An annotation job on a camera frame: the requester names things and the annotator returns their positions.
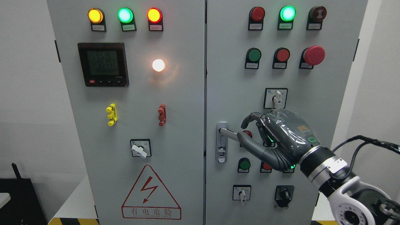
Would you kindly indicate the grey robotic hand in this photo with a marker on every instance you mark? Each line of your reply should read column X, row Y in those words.
column 292, row 135

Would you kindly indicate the silver door handle lever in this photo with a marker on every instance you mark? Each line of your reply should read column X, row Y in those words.
column 228, row 133

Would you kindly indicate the grey cabinet door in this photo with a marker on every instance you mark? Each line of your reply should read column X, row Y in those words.
column 177, row 147
column 234, row 92

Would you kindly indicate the red push button lower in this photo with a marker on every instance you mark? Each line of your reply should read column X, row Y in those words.
column 265, row 168

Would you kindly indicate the red push button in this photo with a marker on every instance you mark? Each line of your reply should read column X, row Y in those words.
column 281, row 57
column 265, row 168

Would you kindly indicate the dark red indicator middle left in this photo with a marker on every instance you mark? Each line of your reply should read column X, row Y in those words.
column 248, row 133

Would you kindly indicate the dark red indicator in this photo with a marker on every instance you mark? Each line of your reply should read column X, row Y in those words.
column 248, row 133
column 256, row 18

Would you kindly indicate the green push button lower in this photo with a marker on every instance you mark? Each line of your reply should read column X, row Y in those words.
column 243, row 165

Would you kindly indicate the green push button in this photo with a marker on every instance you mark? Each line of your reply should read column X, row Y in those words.
column 243, row 165
column 253, row 56

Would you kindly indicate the red push button upper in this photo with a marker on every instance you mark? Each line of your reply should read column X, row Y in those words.
column 281, row 57

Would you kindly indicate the red emergency stop button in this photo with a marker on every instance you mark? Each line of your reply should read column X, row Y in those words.
column 311, row 56

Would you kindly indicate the green push button upper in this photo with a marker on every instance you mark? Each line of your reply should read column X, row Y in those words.
column 253, row 56

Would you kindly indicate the green lit indicator top right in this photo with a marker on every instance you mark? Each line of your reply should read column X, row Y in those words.
column 286, row 18

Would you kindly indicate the red terminal connector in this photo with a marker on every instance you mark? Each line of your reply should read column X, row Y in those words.
column 162, row 115

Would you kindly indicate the dark red indicator top right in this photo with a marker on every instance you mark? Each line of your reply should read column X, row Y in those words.
column 256, row 18

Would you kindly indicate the dark buzzer unit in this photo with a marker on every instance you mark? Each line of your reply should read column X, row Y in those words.
column 316, row 16

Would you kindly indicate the white lit indicator lamp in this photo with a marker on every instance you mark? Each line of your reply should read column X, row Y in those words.
column 158, row 65

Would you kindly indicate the red electrical hazard sign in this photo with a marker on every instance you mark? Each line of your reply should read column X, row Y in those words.
column 149, row 198

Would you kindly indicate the yellow terminal connector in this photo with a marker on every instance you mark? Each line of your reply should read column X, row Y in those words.
column 111, row 114

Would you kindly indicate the red lit indicator light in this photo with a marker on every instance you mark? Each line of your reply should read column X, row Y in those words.
column 155, row 19

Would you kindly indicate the black digital power meter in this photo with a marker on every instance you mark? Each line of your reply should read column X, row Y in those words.
column 104, row 64

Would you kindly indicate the green indicator light top left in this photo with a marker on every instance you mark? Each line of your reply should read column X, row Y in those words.
column 127, row 19

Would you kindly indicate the yellow indicator light top left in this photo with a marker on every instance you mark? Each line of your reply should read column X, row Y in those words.
column 97, row 20

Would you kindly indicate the black box with antenna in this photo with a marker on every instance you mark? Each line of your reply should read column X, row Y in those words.
column 24, row 207

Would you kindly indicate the white upper rotary switch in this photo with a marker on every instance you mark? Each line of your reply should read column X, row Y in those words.
column 275, row 98

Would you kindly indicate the black rotary knob switch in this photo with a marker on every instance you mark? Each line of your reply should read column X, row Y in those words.
column 283, row 195

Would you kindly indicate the silver handle lock plate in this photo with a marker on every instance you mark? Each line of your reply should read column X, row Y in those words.
column 221, row 142

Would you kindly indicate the white left rotary switch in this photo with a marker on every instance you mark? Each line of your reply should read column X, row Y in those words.
column 141, row 148

